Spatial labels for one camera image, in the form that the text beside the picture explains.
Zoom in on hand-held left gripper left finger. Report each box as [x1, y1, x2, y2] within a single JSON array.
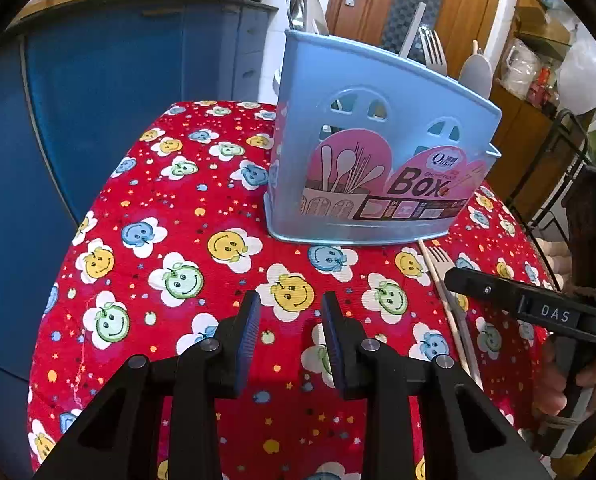
[[30, 290, 263, 480]]

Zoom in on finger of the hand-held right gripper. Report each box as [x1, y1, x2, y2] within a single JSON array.
[[444, 266, 528, 318]]

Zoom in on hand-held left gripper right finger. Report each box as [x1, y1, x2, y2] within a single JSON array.
[[321, 291, 553, 480]]

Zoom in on beige plastic fork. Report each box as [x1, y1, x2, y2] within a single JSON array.
[[426, 246, 483, 391]]

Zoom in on beige plastic spoon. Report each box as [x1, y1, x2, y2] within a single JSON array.
[[458, 52, 493, 101]]

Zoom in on blue plastic utensil box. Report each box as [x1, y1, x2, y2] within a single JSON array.
[[264, 28, 503, 247]]

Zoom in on small steel fork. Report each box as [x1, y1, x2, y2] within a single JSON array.
[[420, 27, 448, 73]]

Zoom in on white plastic utensil handle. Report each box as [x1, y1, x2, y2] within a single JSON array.
[[399, 2, 427, 58]]

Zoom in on person's right hand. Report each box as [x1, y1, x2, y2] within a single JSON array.
[[532, 347, 596, 423]]

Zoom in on pile of eggs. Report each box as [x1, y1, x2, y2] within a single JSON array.
[[532, 240, 573, 286]]

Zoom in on red smiley printed tablecloth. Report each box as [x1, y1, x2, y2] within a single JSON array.
[[27, 100, 566, 480]]

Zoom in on wooden side cabinet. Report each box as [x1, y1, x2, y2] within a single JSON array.
[[488, 80, 593, 226]]

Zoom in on red packets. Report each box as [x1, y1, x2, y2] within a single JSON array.
[[528, 65, 558, 106]]

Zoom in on clear plastic bag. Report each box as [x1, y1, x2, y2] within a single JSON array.
[[502, 37, 543, 101]]

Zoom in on white plastic bag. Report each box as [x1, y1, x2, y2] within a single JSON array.
[[560, 35, 596, 116]]

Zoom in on cardboard box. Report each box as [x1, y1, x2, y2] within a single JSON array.
[[515, 0, 573, 46]]

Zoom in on wooden door with glass panel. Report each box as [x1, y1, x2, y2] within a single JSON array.
[[325, 0, 508, 81]]

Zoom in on blue kitchen counter cabinet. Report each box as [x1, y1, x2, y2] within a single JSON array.
[[0, 0, 279, 461]]

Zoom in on black wire rack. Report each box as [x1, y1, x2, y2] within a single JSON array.
[[505, 108, 596, 271]]

